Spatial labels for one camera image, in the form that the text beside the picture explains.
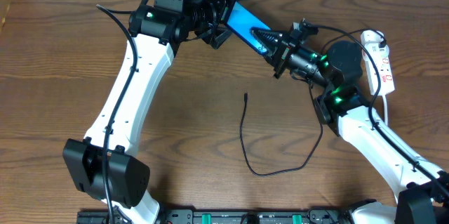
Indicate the blue Galaxy smartphone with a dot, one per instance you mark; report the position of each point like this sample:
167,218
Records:
241,21

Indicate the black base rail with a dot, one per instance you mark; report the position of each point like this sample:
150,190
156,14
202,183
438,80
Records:
317,216

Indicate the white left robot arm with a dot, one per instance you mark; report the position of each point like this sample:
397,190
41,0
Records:
104,163

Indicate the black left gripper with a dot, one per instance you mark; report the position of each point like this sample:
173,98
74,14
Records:
224,11

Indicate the white power strip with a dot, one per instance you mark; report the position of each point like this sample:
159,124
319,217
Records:
386,77

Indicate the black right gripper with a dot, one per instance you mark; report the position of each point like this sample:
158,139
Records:
283,55

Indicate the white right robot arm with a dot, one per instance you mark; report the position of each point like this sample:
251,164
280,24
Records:
351,73

